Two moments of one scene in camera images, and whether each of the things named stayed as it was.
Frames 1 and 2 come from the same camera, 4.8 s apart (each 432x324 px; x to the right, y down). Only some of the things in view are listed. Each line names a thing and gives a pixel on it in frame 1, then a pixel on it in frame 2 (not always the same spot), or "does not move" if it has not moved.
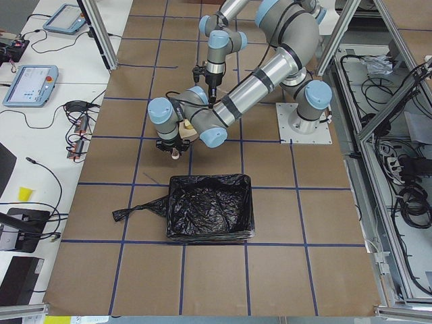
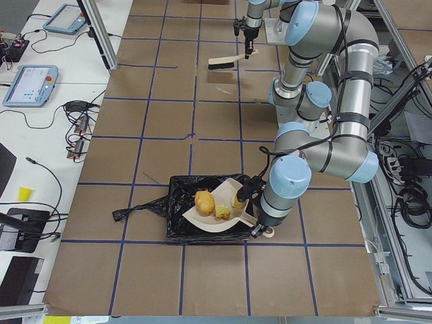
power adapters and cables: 82,117 does not move
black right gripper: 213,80 to 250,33
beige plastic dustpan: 188,134 to 222,209
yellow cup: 24,194 does not move
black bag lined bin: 203,208 does not move
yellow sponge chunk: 188,125 to 223,211
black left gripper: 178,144 to 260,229
